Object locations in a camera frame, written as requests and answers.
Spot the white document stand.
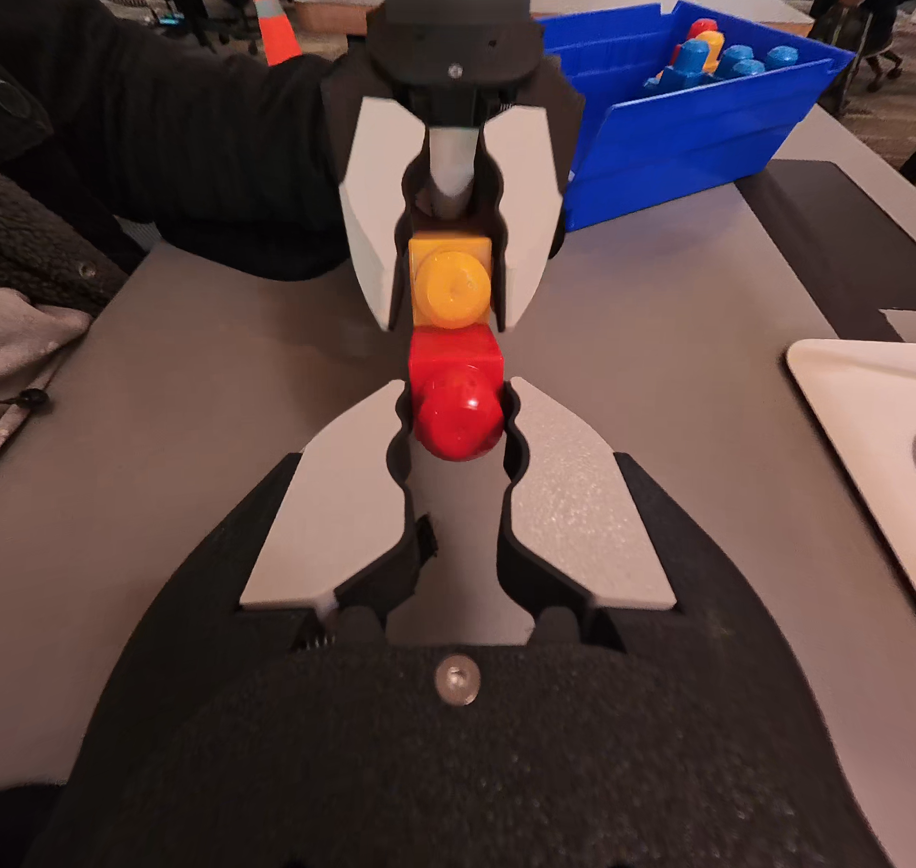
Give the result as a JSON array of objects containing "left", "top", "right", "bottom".
[{"left": 786, "top": 339, "right": 916, "bottom": 591}]

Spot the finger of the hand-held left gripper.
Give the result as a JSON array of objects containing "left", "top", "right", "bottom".
[
  {"left": 338, "top": 95, "right": 430, "bottom": 332},
  {"left": 477, "top": 104, "right": 565, "bottom": 334}
]

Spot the blue plastic bin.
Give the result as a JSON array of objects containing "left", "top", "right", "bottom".
[{"left": 537, "top": 0, "right": 857, "bottom": 234}]

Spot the pile of mega blocks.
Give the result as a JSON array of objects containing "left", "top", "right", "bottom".
[{"left": 643, "top": 18, "right": 800, "bottom": 94}]

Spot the dark fleece garment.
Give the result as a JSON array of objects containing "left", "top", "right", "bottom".
[{"left": 0, "top": 173, "right": 131, "bottom": 320}]

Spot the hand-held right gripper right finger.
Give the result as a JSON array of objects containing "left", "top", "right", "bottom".
[{"left": 498, "top": 376, "right": 678, "bottom": 627}]

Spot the orange traffic cone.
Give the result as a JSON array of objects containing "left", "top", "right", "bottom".
[{"left": 242, "top": 0, "right": 303, "bottom": 68}]

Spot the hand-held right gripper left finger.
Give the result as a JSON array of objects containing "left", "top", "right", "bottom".
[{"left": 238, "top": 379, "right": 439, "bottom": 630}]

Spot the black cable flap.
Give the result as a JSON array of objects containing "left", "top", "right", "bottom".
[{"left": 736, "top": 161, "right": 916, "bottom": 344}]

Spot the person's left forearm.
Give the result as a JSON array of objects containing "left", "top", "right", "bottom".
[{"left": 0, "top": 0, "right": 353, "bottom": 282}]

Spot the red mega block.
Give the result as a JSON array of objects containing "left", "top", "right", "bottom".
[{"left": 406, "top": 326, "right": 507, "bottom": 463}]

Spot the pale pink cloth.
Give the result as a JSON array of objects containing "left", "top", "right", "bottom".
[{"left": 0, "top": 289, "right": 95, "bottom": 448}]

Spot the yellow mega block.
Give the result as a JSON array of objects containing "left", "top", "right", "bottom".
[{"left": 408, "top": 233, "right": 496, "bottom": 331}]

